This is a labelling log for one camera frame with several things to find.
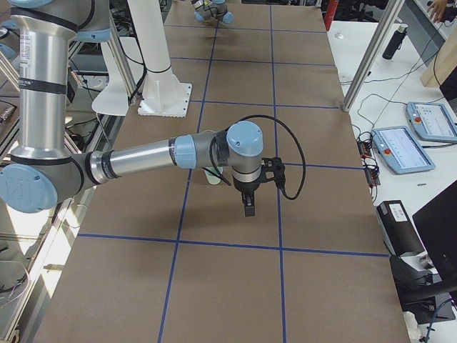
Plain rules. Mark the black monitor stand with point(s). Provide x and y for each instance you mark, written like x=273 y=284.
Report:
x=421 y=292

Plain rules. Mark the blue teach pendant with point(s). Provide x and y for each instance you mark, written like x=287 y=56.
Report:
x=401 y=151
x=431 y=122

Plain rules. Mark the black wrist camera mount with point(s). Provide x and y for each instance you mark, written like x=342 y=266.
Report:
x=273 y=170

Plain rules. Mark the black water bottle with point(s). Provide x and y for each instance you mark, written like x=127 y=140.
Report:
x=395 y=42

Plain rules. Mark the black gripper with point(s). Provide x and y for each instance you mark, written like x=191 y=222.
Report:
x=245 y=186

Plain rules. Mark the white camera stand pillar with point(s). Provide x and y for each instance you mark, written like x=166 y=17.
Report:
x=163 y=94

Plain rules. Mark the aluminium frame post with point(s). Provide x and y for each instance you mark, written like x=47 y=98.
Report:
x=373 y=48

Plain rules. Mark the brown paper table mat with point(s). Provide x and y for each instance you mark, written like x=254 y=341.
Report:
x=164 y=256

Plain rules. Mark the far blue teach pendant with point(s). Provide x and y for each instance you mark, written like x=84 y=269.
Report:
x=431 y=122

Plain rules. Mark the black box with label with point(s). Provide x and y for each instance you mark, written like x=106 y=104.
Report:
x=399 y=234

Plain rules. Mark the red fire extinguisher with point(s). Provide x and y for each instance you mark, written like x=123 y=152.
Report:
x=330 y=13

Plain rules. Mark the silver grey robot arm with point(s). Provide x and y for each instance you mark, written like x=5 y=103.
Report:
x=42 y=173
x=208 y=10

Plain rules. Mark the pale green plastic cup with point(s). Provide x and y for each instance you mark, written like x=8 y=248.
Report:
x=213 y=174

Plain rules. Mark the small orange circuit board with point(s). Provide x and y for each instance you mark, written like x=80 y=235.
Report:
x=369 y=163

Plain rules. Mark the near blue teach pendant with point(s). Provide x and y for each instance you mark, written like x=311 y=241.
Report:
x=401 y=151

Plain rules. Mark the wooden board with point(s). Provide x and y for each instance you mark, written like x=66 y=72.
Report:
x=444 y=63

